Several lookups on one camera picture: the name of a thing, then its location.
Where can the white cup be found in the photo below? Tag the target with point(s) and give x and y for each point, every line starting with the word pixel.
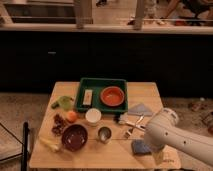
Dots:
pixel 93 116

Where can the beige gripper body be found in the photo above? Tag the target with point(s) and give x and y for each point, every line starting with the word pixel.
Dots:
pixel 159 157

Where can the blue sponge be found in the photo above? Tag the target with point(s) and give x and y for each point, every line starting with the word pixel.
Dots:
pixel 140 148

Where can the white rectangular block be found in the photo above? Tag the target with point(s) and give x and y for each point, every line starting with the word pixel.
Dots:
pixel 87 100

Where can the orange fruit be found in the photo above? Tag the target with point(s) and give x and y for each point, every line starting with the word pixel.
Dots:
pixel 71 116

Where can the green toy vegetable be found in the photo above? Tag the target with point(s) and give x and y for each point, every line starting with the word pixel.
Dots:
pixel 64 102

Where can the small metal cup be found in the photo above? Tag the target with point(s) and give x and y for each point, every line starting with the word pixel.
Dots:
pixel 104 134

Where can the green plastic tray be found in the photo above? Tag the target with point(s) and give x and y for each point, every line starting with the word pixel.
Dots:
pixel 97 85

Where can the brown grape bunch toy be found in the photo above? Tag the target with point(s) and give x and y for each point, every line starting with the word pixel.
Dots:
pixel 59 125

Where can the orange bowl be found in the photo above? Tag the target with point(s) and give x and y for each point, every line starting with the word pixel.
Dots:
pixel 112 96

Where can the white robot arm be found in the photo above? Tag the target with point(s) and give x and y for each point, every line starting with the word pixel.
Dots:
pixel 162 130

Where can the purple bowl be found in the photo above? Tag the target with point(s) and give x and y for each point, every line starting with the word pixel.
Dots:
pixel 74 137

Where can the black chair frame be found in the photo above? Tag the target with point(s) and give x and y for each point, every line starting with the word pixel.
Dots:
pixel 24 154

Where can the grey folded cloth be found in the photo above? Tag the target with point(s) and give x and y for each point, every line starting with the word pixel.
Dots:
pixel 140 109

